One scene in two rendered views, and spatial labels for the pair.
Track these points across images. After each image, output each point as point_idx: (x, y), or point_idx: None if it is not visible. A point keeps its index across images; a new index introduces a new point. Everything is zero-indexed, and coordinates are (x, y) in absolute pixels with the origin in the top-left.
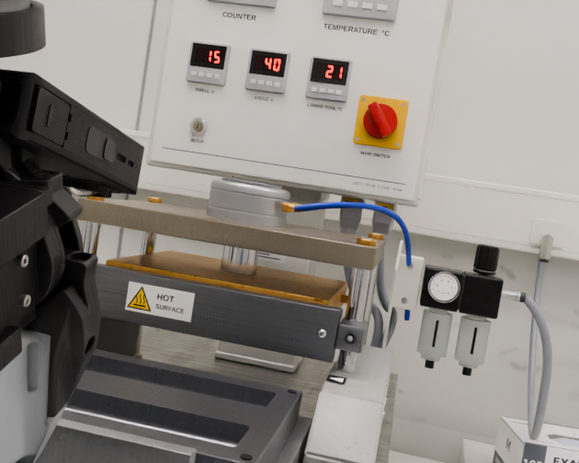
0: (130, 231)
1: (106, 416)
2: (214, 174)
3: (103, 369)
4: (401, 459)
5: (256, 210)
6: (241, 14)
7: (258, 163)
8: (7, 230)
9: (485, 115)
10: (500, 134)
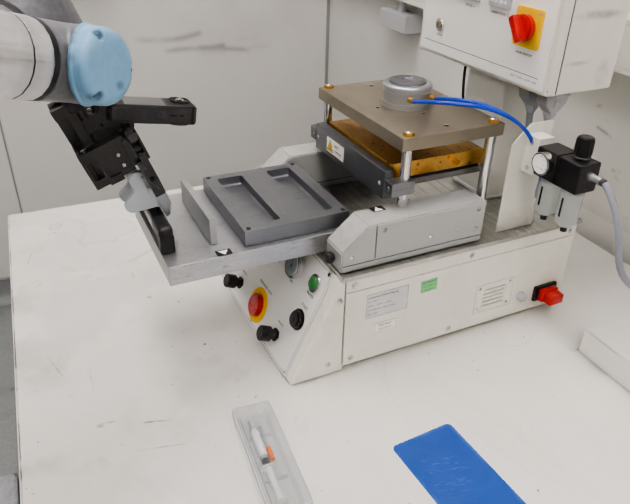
0: None
1: (256, 200)
2: (447, 58)
3: (295, 179)
4: None
5: (393, 101)
6: None
7: (465, 53)
8: (102, 149)
9: None
10: None
